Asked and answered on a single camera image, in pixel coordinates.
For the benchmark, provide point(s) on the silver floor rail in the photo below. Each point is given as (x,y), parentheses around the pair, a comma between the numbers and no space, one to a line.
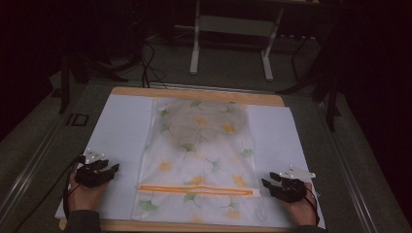
(353,181)
(26,174)

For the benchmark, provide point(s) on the black metal stand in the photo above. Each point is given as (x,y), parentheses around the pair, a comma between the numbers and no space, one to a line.
(66,77)
(330,97)

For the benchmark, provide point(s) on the black floor bracket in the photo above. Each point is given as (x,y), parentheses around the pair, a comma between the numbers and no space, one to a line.
(77,119)

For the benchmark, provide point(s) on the person's left hand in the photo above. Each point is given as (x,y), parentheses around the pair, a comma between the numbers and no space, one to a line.
(85,197)

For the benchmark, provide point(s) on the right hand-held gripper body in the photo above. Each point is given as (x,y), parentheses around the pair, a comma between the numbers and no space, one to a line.
(293,189)

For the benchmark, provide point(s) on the white metal desk frame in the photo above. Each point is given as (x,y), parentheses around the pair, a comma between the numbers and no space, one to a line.
(233,26)

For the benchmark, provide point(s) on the wooden table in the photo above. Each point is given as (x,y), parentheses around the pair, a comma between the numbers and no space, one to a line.
(194,93)

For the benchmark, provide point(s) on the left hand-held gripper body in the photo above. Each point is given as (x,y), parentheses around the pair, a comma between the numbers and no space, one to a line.
(92,177)

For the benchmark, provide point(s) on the leaf print mesh laundry bag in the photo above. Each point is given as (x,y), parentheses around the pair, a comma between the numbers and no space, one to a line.
(197,161)

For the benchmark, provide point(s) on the person's right hand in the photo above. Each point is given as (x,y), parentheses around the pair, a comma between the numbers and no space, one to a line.
(302,210)

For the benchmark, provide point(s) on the white table mat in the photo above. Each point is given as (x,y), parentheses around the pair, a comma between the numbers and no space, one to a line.
(123,129)

